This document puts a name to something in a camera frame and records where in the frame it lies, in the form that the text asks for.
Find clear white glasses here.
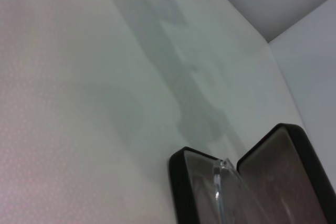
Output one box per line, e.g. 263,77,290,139
212,157,253,224

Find black glasses case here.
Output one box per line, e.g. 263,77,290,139
169,123,336,224

